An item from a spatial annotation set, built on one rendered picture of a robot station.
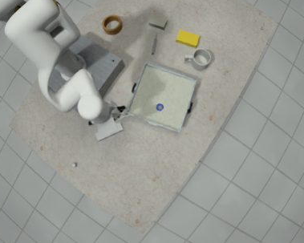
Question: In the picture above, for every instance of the yellow rectangular block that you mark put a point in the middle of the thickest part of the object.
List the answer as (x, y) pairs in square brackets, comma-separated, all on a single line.
[(187, 38)]

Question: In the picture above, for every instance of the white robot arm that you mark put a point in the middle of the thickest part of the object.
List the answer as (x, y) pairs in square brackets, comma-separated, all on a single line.
[(42, 34)]

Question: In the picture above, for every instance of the white mug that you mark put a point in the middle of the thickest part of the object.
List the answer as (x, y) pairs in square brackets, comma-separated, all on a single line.
[(201, 56)]

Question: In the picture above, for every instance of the brown tape roll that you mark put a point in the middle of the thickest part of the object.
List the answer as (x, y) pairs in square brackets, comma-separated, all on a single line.
[(111, 18)]

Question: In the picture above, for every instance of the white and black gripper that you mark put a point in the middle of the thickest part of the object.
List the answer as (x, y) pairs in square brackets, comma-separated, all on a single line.
[(114, 112)]

